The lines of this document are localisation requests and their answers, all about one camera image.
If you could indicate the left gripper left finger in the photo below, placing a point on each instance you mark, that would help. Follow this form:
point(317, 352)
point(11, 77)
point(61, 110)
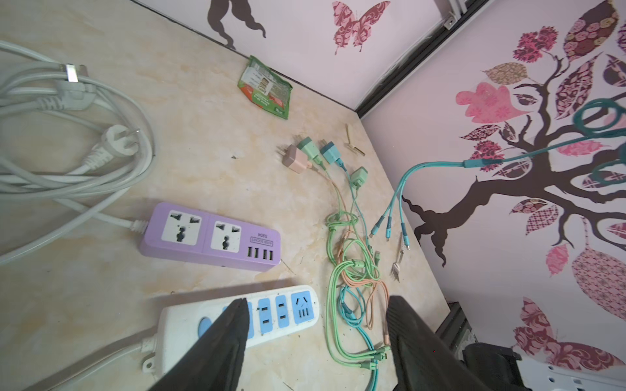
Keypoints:
point(215, 361)

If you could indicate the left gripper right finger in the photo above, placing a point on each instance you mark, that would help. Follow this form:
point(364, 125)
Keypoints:
point(422, 361)

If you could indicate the light green charger plug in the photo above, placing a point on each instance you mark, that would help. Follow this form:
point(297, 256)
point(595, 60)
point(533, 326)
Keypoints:
point(311, 150)

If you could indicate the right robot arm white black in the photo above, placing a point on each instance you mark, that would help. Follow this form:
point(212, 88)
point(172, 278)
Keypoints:
point(495, 366)

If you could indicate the small green charger plug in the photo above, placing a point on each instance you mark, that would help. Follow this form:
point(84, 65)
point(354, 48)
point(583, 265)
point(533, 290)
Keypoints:
point(358, 178)

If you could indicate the pink charger plug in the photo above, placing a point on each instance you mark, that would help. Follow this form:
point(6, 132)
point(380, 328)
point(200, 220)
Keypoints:
point(294, 159)

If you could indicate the teal green charger plug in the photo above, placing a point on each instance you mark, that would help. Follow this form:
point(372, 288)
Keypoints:
point(332, 155)

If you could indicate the white blue power strip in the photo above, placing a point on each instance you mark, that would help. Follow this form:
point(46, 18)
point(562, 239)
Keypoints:
point(273, 314)

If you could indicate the purple power strip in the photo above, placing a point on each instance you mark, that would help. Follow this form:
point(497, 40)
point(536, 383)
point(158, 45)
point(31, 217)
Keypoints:
point(182, 234)

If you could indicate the green snack packet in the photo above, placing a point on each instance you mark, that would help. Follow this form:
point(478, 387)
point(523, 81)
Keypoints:
point(266, 89)

